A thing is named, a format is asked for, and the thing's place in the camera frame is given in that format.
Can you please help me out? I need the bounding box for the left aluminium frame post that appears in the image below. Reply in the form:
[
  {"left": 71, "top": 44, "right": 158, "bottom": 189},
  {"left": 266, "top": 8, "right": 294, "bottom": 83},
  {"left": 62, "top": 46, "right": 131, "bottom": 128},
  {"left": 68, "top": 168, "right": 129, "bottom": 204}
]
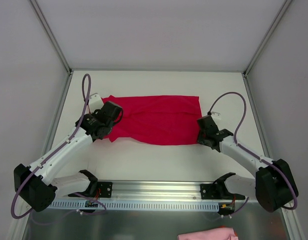
[{"left": 28, "top": 0, "right": 72, "bottom": 75}]

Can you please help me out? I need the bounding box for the red t-shirt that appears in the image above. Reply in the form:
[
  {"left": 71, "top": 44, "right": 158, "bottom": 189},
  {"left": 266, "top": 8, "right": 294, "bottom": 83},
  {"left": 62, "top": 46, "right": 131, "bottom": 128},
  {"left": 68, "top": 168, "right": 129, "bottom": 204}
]
[{"left": 102, "top": 95, "right": 202, "bottom": 146}]

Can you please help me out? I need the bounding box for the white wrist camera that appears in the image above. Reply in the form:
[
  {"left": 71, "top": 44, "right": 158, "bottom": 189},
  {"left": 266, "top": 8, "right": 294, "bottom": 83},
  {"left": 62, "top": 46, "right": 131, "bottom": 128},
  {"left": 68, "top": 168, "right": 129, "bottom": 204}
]
[
  {"left": 208, "top": 111, "right": 222, "bottom": 122},
  {"left": 87, "top": 93, "right": 103, "bottom": 113}
]

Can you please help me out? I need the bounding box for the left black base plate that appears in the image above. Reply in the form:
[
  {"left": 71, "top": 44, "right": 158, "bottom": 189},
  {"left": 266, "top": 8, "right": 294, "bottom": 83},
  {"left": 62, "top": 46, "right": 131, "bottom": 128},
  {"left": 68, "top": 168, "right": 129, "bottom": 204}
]
[{"left": 78, "top": 181, "right": 113, "bottom": 199}]

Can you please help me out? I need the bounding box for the right aluminium frame post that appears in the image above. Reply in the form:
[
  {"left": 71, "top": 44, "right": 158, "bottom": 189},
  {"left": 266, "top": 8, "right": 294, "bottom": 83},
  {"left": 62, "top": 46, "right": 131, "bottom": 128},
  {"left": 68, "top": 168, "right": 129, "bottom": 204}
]
[{"left": 243, "top": 0, "right": 294, "bottom": 77}]

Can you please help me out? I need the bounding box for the light pink folded shirt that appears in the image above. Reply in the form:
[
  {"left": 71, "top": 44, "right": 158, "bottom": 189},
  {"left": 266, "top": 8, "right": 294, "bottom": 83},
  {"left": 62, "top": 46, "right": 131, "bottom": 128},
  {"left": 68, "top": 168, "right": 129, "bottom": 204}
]
[{"left": 177, "top": 227, "right": 239, "bottom": 240}]

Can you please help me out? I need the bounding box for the aluminium frame post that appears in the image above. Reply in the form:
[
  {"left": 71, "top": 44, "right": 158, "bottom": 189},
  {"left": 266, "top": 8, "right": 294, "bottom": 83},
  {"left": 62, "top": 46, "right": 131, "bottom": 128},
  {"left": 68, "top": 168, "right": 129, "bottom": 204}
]
[
  {"left": 243, "top": 0, "right": 294, "bottom": 77},
  {"left": 28, "top": 0, "right": 72, "bottom": 75}
]

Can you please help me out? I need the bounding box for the aluminium front rail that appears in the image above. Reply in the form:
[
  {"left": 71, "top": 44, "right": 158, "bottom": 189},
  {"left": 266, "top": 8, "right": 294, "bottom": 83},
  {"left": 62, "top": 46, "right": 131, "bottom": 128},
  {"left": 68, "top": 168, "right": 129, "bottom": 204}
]
[{"left": 21, "top": 178, "right": 292, "bottom": 202}]

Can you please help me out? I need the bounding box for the slotted grey cable duct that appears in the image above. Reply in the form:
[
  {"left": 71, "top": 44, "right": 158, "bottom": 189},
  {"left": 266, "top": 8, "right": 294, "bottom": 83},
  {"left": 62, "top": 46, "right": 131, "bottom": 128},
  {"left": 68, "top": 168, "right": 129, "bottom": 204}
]
[{"left": 48, "top": 199, "right": 219, "bottom": 212}]

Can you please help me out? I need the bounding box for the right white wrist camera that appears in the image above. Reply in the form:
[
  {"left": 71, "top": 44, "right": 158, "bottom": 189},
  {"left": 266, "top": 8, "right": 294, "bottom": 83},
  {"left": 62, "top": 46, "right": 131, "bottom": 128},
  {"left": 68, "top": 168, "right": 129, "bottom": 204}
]
[{"left": 208, "top": 111, "right": 222, "bottom": 122}]

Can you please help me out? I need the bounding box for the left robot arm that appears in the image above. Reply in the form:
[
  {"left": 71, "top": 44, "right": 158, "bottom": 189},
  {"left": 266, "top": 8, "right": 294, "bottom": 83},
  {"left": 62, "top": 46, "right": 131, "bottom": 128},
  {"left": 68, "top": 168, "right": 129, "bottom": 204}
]
[{"left": 13, "top": 101, "right": 123, "bottom": 212}]

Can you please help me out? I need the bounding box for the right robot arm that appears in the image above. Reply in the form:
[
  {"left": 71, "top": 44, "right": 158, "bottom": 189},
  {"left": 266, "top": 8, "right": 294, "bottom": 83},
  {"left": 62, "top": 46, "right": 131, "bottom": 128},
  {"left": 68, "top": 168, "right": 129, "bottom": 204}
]
[{"left": 197, "top": 115, "right": 299, "bottom": 213}]

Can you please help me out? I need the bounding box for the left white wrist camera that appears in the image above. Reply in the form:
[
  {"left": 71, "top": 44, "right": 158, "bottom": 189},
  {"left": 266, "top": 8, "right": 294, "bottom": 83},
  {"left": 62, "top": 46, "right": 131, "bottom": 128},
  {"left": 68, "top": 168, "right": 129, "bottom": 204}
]
[{"left": 87, "top": 93, "right": 103, "bottom": 113}]

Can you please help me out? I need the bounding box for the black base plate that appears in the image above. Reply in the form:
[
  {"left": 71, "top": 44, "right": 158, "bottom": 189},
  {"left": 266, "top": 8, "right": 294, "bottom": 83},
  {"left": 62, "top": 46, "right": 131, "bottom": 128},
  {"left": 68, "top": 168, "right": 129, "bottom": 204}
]
[
  {"left": 78, "top": 181, "right": 113, "bottom": 199},
  {"left": 200, "top": 179, "right": 246, "bottom": 200}
]

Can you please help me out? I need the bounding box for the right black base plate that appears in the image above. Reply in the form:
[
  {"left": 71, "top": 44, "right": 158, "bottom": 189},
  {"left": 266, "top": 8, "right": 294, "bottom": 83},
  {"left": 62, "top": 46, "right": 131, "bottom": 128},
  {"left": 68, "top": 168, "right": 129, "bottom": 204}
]
[{"left": 200, "top": 179, "right": 246, "bottom": 200}]

